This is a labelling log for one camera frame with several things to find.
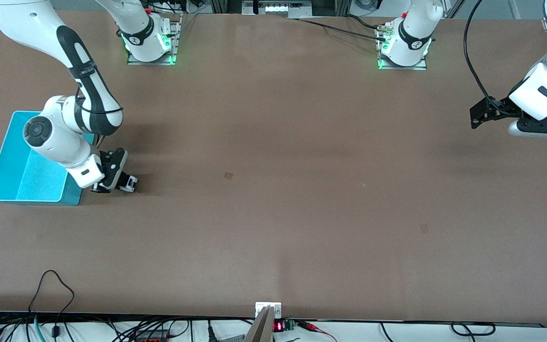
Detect white jeep toy black roof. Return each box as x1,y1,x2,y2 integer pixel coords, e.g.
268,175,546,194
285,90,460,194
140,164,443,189
91,176,138,193

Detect turquoise plastic bin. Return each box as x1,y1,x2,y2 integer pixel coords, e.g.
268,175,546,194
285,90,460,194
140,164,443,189
0,110,97,206

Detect black power strip red switches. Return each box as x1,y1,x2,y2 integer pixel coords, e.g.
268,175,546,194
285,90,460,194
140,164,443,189
133,332,173,342

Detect white lit device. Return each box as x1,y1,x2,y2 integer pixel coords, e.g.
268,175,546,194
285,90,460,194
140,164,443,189
242,0,313,19

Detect red clip lead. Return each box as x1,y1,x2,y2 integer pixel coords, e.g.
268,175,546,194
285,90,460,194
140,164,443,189
297,321,338,342

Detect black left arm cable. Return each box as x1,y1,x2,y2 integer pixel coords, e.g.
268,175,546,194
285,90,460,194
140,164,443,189
463,0,504,114

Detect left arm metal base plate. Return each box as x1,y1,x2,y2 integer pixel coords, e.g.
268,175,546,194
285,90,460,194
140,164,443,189
377,24,428,71

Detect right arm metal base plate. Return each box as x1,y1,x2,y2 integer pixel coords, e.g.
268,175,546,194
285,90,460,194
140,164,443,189
126,13,182,66

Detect short black table cable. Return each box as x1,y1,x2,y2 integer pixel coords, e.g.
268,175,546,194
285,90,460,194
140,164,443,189
344,13,386,31

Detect looped black cable with ferrite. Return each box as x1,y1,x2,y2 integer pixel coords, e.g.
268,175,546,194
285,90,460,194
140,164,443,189
28,270,75,339

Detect long black table cable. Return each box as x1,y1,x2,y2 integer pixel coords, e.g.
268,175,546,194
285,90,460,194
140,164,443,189
297,18,388,42

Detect teal cable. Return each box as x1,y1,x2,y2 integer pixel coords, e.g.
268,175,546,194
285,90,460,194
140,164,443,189
33,315,47,342

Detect aluminium frame structure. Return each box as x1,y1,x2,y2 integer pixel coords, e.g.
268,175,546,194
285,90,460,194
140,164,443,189
209,0,352,19

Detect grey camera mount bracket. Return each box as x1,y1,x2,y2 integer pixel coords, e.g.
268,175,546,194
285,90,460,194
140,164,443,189
244,302,282,342

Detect coiled black cable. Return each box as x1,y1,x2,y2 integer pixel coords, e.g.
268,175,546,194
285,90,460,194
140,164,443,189
449,322,497,337

